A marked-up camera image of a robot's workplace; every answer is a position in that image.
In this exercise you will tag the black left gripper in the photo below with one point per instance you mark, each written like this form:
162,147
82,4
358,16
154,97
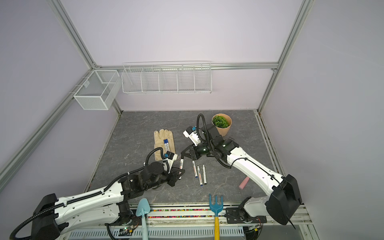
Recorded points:
173,172

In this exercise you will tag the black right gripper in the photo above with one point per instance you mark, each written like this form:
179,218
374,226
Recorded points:
194,156

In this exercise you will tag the white whiteboard marker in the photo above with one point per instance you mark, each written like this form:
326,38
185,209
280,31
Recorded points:
165,145
181,167
168,145
204,175
200,176

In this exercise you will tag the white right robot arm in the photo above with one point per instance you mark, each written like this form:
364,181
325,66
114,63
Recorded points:
283,196

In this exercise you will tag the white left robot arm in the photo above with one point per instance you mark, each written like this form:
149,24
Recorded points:
107,205

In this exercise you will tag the teal garden trowel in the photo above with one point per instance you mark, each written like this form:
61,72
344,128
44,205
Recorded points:
142,210

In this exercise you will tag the cream work glove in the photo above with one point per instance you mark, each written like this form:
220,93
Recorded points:
159,137

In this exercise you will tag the terracotta pot with green plant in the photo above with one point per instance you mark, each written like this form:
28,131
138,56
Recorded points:
223,123

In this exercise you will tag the purple pink small shovel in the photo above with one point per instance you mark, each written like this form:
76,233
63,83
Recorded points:
244,183

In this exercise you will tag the small white mesh basket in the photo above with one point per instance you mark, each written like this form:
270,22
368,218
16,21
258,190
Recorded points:
99,90

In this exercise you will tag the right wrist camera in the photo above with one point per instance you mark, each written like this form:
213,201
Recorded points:
191,133

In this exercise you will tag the aluminium front rail base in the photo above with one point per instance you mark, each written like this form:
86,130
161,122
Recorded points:
200,223

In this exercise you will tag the teal fork yellow handle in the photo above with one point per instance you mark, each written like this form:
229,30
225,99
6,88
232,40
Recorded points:
216,208

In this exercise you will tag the long white wire basket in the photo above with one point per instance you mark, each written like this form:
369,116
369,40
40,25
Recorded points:
167,77

